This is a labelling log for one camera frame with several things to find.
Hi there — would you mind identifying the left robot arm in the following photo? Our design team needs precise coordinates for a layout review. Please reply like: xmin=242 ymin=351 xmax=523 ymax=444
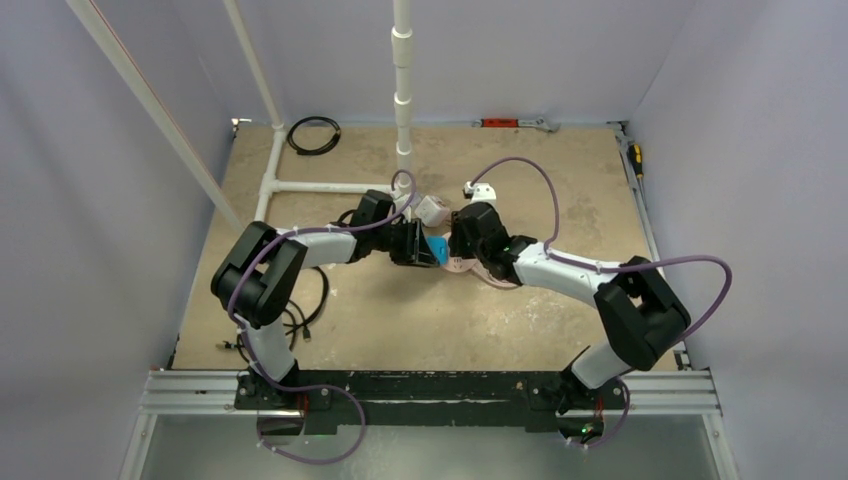
xmin=210 ymin=190 xmax=445 ymax=409

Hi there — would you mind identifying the white tiger cube socket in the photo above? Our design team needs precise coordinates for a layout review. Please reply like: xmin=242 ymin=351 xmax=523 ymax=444
xmin=414 ymin=195 xmax=451 ymax=228

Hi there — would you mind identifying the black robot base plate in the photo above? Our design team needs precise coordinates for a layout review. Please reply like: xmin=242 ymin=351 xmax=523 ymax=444
xmin=234 ymin=370 xmax=629 ymax=438

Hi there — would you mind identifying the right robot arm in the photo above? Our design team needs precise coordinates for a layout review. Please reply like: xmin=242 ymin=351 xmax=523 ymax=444
xmin=449 ymin=202 xmax=691 ymax=407

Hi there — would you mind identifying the red handled adjustable wrench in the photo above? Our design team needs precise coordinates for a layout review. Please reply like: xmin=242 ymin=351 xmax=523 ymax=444
xmin=472 ymin=117 xmax=560 ymax=133

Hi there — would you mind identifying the aluminium front frame rail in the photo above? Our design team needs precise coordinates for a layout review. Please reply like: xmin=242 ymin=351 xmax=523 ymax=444
xmin=139 ymin=370 xmax=238 ymax=415

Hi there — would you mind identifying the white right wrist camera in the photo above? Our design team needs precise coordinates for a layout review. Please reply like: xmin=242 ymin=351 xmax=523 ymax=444
xmin=463 ymin=182 xmax=497 ymax=206

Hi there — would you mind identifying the black coiled cable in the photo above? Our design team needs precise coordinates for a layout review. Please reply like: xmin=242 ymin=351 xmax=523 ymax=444
xmin=286 ymin=116 xmax=343 ymax=158

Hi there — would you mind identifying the white PVC pipe frame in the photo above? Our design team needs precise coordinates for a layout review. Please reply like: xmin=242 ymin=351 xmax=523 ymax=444
xmin=67 ymin=1 xmax=415 ymax=230

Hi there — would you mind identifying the black usb cable bundle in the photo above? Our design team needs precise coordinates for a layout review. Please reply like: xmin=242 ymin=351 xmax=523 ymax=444
xmin=218 ymin=264 xmax=331 ymax=356

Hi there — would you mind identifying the blue square adapter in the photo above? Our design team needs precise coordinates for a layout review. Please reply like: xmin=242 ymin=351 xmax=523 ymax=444
xmin=426 ymin=236 xmax=449 ymax=265

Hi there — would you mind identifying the pink power cord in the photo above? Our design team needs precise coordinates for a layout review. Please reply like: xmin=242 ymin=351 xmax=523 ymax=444
xmin=473 ymin=268 xmax=521 ymax=290

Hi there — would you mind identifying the yellow black screwdriver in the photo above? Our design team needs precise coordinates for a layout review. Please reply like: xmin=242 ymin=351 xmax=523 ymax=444
xmin=628 ymin=143 xmax=644 ymax=181

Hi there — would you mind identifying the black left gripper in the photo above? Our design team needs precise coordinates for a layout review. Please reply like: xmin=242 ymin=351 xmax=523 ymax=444
xmin=371 ymin=217 xmax=436 ymax=267

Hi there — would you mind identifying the aluminium table edge rail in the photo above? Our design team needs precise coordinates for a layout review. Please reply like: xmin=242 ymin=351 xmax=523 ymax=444
xmin=606 ymin=121 xmax=693 ymax=371

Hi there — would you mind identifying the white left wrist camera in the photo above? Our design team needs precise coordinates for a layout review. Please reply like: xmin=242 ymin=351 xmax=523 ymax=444
xmin=390 ymin=190 xmax=420 ymax=218

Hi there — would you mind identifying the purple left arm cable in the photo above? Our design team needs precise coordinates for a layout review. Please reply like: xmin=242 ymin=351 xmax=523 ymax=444
xmin=226 ymin=169 xmax=419 ymax=466

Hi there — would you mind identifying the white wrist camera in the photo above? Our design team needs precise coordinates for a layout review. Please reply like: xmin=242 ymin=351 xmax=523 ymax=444
xmin=390 ymin=190 xmax=420 ymax=218
xmin=463 ymin=182 xmax=497 ymax=206

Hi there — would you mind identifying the pink round socket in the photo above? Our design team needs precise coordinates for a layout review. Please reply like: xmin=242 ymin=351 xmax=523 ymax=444
xmin=441 ymin=257 xmax=478 ymax=274

